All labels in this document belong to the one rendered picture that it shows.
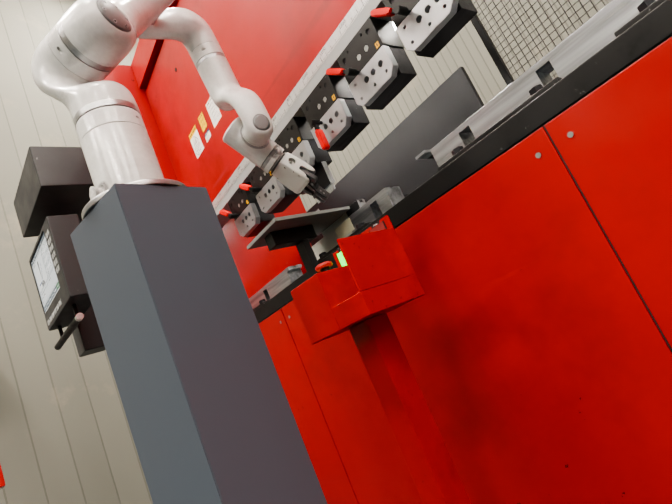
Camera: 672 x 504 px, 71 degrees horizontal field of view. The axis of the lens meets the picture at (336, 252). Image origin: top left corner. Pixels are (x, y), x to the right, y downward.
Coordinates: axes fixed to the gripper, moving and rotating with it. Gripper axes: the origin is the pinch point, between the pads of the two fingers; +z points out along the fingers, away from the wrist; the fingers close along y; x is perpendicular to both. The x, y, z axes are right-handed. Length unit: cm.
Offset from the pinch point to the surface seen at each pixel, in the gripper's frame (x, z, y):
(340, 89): -21.5, -12.9, -15.9
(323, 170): -9.9, -3.1, 3.6
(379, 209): -0.5, 14.7, -10.4
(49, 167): 5, -95, 100
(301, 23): -34.2, -32.7, -13.9
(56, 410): 91, -48, 303
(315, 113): -17.6, -14.8, -6.1
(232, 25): -45, -55, 16
